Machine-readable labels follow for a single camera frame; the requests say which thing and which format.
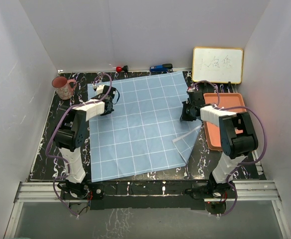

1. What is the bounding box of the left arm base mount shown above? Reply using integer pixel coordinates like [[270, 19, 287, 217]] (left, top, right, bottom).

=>
[[57, 179, 104, 200]]

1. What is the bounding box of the pink floral mug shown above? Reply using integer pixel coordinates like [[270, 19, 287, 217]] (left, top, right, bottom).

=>
[[52, 76, 77, 100]]

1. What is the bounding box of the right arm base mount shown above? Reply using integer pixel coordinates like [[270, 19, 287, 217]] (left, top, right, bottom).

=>
[[184, 183, 232, 199]]

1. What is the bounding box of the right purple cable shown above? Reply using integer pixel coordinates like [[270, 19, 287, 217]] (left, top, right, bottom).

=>
[[188, 80, 268, 217]]

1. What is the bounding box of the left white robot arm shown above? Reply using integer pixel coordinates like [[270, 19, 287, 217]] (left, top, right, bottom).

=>
[[53, 85, 120, 199]]

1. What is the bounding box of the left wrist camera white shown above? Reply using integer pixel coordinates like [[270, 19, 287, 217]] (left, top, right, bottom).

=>
[[93, 85, 105, 95]]

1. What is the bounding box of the blue marker pen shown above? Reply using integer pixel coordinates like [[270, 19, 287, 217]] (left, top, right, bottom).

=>
[[149, 63, 173, 72]]

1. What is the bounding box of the orange plastic tray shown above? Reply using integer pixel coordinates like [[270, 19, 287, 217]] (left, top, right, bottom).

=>
[[203, 93, 245, 151]]

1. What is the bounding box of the blue checked tablecloth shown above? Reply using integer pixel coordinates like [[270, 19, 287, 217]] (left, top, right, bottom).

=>
[[89, 72, 201, 182]]

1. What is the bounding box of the red capped marker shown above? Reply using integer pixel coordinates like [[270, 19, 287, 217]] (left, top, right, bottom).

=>
[[116, 65, 129, 73]]

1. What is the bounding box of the aluminium frame rail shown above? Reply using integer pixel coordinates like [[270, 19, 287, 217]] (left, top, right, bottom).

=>
[[14, 180, 281, 203]]

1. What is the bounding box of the small framed whiteboard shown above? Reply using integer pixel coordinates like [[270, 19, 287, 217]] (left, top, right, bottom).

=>
[[192, 47, 244, 84]]

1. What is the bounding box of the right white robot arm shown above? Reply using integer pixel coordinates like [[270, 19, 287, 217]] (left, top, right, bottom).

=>
[[180, 89, 258, 198]]

